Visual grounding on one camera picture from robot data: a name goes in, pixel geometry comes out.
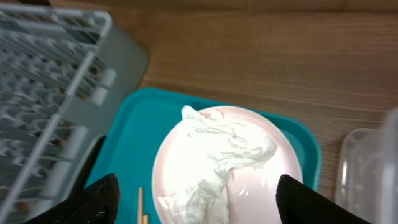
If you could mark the wooden chopstick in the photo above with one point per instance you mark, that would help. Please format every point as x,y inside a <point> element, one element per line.
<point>145,219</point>
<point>140,206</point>

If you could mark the grey plastic dish rack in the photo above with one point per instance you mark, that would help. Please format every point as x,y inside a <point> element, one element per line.
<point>64,74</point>

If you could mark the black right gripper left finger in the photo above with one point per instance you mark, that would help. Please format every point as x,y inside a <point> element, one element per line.
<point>96,204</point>

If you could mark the large pink plate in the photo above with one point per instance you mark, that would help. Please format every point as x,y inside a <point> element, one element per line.
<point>221,165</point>

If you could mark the white napkin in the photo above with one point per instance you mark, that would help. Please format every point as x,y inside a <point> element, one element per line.
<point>212,147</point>

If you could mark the clear plastic bin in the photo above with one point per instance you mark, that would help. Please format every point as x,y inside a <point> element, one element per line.
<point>366,183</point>

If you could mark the teal plastic tray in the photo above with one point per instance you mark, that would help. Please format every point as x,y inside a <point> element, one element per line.
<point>135,148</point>

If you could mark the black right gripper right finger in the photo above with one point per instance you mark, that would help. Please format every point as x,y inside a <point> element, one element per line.
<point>298,204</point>

